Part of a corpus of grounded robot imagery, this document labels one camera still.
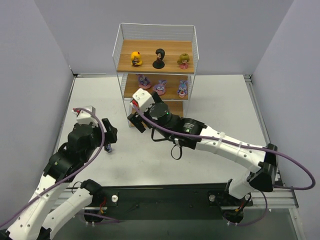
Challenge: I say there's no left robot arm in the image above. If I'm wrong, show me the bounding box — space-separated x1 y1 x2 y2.
0 118 118 240

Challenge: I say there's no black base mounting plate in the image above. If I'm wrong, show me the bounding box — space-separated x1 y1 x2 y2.
81 183 253 225

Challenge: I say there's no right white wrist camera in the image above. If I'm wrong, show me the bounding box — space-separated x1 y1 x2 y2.
130 88 155 113

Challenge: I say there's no blonde pink dress doll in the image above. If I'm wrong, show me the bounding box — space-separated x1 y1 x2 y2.
177 53 190 70

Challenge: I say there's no purple cable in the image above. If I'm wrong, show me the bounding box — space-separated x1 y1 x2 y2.
133 103 316 227
0 107 121 227

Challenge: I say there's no purple bunny pink donut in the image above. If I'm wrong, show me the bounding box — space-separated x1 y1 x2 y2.
136 74 152 90
152 79 167 96

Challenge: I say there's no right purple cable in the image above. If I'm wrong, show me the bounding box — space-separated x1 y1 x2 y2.
133 103 316 227

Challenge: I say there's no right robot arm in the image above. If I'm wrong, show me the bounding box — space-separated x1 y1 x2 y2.
128 88 277 199

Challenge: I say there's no black haired doll toy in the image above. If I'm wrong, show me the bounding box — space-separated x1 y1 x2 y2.
152 48 165 69

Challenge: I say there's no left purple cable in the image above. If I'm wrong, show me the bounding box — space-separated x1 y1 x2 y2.
0 107 121 227

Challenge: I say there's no purple black cat toy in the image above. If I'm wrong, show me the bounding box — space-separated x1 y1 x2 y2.
104 144 113 153

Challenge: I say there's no small purple bunny toy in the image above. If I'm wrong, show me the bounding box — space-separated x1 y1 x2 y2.
177 80 188 98

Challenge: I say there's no white wire wooden shelf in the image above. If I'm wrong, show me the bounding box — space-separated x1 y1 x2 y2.
112 23 199 117

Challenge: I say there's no yellow haired doll toy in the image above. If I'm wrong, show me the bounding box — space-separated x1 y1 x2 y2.
130 51 143 67

